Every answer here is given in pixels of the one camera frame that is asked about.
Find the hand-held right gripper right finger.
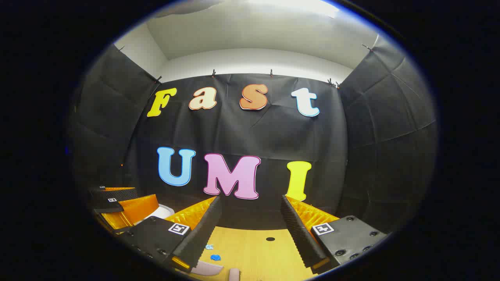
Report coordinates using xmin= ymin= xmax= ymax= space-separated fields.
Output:
xmin=280 ymin=194 xmax=388 ymax=275

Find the black backdrop cloth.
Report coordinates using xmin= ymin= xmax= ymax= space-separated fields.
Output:
xmin=67 ymin=34 xmax=438 ymax=235

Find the lavender dustpan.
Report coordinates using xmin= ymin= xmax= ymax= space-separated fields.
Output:
xmin=193 ymin=261 xmax=224 ymax=277

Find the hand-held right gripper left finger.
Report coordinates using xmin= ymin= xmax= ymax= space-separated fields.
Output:
xmin=115 ymin=195 xmax=223 ymax=274

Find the white garbage bin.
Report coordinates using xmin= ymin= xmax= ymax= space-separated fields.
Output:
xmin=144 ymin=205 xmax=175 ymax=226

